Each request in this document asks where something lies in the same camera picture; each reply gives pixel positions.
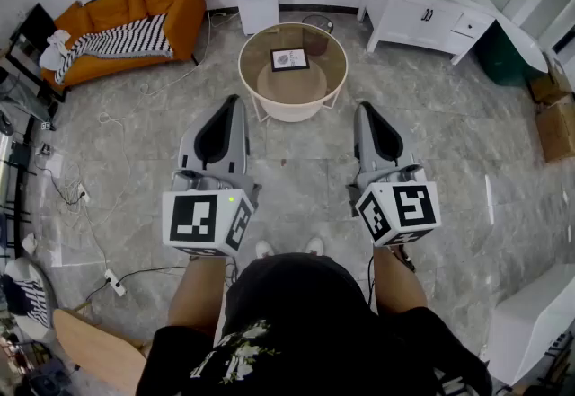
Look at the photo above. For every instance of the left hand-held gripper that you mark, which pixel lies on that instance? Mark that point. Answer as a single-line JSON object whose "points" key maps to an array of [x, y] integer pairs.
{"points": [[193, 219]]}

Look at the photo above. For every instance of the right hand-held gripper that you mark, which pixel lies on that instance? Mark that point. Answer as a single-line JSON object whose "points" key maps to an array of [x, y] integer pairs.
{"points": [[413, 205]]}

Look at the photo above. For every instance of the black framed leaf picture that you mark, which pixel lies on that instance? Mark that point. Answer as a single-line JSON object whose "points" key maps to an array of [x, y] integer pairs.
{"points": [[289, 59]]}

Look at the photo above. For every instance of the person's left forearm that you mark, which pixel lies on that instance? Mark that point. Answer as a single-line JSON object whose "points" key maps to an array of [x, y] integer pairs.
{"points": [[197, 291]]}

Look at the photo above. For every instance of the person's right forearm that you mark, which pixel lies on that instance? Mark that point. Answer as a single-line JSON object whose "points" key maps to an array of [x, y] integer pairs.
{"points": [[400, 286]]}

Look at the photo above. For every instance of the round glass coffee table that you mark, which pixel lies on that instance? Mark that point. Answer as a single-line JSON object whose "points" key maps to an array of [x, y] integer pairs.
{"points": [[260, 57]]}

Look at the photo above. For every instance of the person's left white shoe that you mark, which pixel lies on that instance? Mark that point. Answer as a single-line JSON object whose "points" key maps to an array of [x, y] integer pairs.
{"points": [[264, 248]]}

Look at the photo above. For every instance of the person's white shoe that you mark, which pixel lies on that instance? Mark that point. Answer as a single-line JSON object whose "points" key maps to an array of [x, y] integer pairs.
{"points": [[264, 248], [315, 246]]}

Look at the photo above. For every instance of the person's right white shoe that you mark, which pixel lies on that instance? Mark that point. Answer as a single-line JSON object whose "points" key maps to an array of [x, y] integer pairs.
{"points": [[315, 246]]}

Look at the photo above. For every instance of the orange sofa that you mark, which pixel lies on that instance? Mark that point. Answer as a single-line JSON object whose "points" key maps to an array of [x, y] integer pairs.
{"points": [[184, 12]]}

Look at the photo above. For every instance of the black white striped blanket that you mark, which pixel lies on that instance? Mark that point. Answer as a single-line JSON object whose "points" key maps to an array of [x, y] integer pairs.
{"points": [[130, 37]]}

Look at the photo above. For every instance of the white sink cabinet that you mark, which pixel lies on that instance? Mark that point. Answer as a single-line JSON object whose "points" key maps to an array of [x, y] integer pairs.
{"points": [[413, 12]]}

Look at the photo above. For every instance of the white power strip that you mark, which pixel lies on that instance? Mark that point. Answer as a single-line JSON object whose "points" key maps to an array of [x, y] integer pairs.
{"points": [[115, 283], [82, 194]]}

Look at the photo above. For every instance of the green bin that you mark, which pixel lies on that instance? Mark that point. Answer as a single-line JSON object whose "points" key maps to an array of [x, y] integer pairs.
{"points": [[498, 57]]}

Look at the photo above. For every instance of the white curved board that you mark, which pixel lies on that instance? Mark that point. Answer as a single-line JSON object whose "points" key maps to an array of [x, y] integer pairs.
{"points": [[523, 41]]}

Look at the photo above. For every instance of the large cardboard box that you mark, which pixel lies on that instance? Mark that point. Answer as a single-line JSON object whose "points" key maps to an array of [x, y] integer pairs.
{"points": [[559, 131]]}

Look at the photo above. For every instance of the small cardboard box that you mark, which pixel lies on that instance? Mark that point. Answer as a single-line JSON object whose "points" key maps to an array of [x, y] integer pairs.
{"points": [[550, 86]]}

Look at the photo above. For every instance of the white crumpled cloth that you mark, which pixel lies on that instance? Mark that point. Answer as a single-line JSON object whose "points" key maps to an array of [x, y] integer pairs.
{"points": [[51, 55]]}

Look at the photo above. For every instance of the person's black printed shirt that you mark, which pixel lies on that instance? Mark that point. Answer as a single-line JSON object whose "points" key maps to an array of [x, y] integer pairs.
{"points": [[305, 322]]}

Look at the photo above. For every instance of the black metal rack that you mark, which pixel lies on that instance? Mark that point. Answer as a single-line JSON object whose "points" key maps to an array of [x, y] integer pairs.
{"points": [[18, 187]]}

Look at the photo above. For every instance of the black glass tv stand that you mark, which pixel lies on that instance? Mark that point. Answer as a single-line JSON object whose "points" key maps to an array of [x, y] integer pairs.
{"points": [[33, 32]]}

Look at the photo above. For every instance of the white shell chair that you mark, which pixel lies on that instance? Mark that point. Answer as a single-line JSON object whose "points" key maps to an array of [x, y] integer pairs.
{"points": [[31, 268]]}

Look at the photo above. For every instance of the white low cabinet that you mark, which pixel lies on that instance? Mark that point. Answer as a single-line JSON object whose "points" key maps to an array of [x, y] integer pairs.
{"points": [[530, 322]]}

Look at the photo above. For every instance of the wooden chair seat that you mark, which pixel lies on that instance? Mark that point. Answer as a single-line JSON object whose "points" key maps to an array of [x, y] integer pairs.
{"points": [[94, 349]]}

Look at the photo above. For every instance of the black white striped cushion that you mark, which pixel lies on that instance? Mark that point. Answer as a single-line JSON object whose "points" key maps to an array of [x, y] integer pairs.
{"points": [[27, 300]]}

